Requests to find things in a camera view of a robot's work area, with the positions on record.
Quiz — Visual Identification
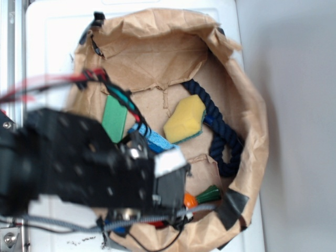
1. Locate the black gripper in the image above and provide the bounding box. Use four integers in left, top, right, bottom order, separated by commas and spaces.
152, 149, 191, 210

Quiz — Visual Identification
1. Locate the orange toy carrot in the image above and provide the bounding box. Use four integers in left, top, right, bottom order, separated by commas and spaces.
184, 185, 222, 208

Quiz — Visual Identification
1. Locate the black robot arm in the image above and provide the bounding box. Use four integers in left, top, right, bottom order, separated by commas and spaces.
1, 108, 190, 216

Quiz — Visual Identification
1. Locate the blue sponge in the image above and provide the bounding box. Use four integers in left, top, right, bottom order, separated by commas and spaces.
127, 123, 180, 153

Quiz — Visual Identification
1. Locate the yellow green sponge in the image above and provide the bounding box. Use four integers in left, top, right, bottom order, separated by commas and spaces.
163, 94, 206, 144

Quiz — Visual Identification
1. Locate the green rectangular block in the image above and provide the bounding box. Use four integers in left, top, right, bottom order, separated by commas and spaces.
102, 95, 128, 143

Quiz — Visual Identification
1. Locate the brown paper bag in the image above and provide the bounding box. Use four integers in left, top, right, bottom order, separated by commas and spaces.
75, 8, 269, 251

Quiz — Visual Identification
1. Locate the white plastic tray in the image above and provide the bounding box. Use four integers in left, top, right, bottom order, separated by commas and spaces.
26, 1, 265, 251

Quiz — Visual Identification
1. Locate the dark blue rope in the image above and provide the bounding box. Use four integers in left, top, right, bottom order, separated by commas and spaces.
182, 79, 245, 178

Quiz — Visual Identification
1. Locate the red black wire bundle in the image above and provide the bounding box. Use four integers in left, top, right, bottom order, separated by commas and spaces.
0, 68, 152, 137

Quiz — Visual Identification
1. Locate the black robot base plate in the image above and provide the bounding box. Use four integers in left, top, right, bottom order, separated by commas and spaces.
1, 110, 16, 138

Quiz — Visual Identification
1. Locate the aluminium rail frame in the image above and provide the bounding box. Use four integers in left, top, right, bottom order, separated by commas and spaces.
1, 1, 30, 251

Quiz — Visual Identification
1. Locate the grey braided cable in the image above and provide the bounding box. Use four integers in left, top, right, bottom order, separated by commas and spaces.
0, 204, 217, 233

